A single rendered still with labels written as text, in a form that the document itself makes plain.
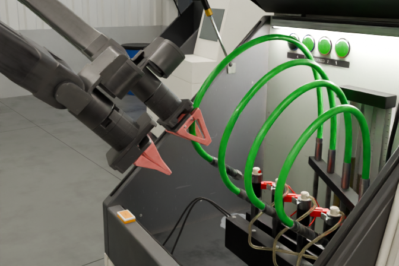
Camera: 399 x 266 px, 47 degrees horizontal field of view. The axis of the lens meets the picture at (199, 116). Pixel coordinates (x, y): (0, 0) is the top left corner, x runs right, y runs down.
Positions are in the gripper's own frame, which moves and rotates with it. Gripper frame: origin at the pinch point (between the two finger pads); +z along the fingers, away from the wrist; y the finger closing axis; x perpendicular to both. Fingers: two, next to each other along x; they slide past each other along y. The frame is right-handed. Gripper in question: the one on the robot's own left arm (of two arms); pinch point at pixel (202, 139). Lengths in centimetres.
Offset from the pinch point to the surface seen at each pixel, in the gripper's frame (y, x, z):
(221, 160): -6.9, 1.5, 3.6
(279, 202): -21.3, 2.3, 11.2
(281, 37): 0.0, -28.9, -1.7
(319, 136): 8.9, -22.8, 25.4
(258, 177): 5.3, -3.6, 17.7
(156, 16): 720, -229, 2
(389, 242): -28.5, -4.4, 27.9
